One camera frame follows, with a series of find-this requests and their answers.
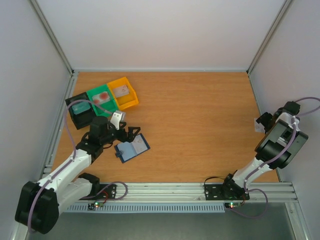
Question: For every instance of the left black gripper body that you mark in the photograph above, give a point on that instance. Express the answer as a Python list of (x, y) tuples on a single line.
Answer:
[(122, 137)]

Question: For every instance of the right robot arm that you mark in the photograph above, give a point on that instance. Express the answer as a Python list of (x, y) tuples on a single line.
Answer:
[(282, 141)]

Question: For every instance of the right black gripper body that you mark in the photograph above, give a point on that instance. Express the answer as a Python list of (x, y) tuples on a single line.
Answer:
[(265, 120)]

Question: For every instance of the green plastic bin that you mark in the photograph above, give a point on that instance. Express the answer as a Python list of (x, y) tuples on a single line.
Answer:
[(110, 106)]

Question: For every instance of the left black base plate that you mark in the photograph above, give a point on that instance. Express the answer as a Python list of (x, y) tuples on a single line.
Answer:
[(101, 192)]

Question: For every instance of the grey slotted cable duct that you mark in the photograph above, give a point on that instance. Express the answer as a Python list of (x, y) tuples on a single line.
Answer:
[(137, 208)]

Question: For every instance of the red white card in bin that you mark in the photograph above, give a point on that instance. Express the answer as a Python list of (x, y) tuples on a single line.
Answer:
[(101, 98)]

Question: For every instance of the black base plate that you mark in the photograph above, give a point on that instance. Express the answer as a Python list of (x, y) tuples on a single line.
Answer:
[(101, 192), (215, 192)]

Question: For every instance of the yellow plastic bin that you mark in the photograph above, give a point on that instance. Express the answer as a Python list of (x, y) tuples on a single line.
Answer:
[(127, 101)]

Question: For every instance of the card in yellow bin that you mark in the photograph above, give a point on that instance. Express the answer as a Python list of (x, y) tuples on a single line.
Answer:
[(121, 91)]

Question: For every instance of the blue card holder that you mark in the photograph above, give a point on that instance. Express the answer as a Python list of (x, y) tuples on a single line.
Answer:
[(125, 151)]

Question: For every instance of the aluminium front rail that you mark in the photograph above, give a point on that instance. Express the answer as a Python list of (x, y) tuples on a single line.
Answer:
[(271, 192)]

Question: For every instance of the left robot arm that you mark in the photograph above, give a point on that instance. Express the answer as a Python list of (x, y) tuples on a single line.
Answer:
[(41, 203)]

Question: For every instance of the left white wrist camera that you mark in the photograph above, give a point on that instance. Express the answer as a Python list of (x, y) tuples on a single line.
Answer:
[(118, 119)]

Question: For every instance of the black plastic bin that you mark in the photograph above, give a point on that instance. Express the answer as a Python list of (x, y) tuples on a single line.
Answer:
[(82, 120)]

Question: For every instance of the teal card in black bin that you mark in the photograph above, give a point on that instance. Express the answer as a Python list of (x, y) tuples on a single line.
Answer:
[(80, 107)]

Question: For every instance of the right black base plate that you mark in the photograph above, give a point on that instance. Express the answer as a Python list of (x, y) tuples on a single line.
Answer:
[(215, 192)]

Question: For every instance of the white blossom credit card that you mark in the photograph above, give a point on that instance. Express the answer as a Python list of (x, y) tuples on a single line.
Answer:
[(258, 127)]

